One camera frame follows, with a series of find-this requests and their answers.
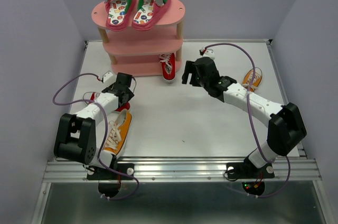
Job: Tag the orange sneaker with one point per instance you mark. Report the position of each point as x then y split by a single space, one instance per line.
254 76
118 132

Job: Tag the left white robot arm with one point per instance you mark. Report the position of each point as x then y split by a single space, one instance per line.
76 134

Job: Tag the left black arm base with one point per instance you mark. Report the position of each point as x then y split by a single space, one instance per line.
113 186

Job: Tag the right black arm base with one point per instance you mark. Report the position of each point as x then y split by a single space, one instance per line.
253 177

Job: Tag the pink sandal one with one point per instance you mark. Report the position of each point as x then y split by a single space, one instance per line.
149 12
119 13

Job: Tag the aluminium mounting rail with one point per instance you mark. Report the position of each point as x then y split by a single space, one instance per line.
174 169

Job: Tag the red sneaker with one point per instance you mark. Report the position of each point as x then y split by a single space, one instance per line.
167 62
107 102

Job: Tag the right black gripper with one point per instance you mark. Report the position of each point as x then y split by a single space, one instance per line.
189 68

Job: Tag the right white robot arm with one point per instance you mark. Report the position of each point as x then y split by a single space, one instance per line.
284 122

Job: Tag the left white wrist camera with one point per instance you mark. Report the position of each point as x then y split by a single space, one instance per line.
108 78

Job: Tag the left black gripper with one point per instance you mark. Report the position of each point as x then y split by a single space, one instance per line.
130 94

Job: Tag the pink three-tier shoe shelf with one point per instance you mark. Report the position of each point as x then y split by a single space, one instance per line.
136 52

